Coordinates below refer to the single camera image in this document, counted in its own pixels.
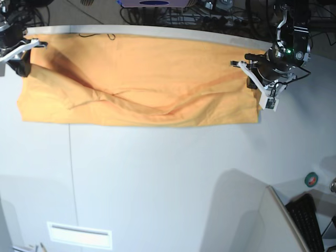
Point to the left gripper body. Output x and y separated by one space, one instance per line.
272 67

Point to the green tape roll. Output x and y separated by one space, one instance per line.
311 179

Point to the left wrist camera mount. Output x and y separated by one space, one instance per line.
269 98

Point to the white table slot plate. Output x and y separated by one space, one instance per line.
80 236

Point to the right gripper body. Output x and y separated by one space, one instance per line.
11 35

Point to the black keyboard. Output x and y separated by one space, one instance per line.
303 213

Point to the yellow t-shirt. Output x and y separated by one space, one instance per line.
140 81

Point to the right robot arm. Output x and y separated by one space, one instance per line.
16 18

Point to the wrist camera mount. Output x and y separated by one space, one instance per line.
18 57
269 98

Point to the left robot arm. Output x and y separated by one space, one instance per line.
290 47

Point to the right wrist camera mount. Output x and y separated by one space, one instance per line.
18 57

